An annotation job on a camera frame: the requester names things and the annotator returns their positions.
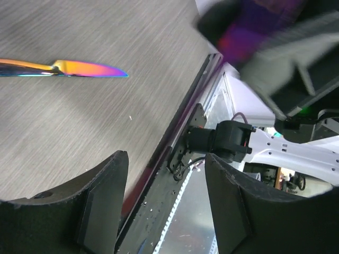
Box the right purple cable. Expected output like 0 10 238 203
231 112 249 125

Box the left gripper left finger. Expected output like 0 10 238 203
1 151 129 253

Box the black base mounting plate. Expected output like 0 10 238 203
114 103 207 253

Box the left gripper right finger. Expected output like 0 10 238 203
205 153 338 253

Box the white slotted cable duct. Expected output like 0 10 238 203
154 165 201 253

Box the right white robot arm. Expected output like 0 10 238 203
195 1 338 186

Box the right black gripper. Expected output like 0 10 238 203
195 1 338 119

